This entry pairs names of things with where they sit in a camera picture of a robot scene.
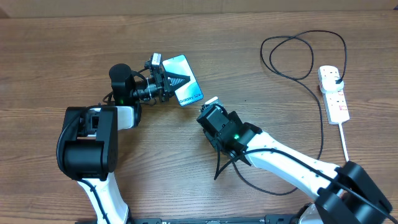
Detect Samsung Galaxy smartphone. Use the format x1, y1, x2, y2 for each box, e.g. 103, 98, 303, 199
162, 55, 203, 106

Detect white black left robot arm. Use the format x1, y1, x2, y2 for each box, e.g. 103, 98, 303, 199
56, 55, 196, 223

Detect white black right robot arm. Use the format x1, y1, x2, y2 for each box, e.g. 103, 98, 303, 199
197, 103, 397, 223

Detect white charger plug adapter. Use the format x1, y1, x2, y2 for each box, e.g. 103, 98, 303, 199
320, 77, 345, 94

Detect white power strip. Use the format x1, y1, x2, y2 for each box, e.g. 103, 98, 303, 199
318, 65, 349, 124

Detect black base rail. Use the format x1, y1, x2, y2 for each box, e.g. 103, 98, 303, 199
126, 214, 299, 224

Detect white power strip cord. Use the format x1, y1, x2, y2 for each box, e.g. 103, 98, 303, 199
338, 123, 350, 162

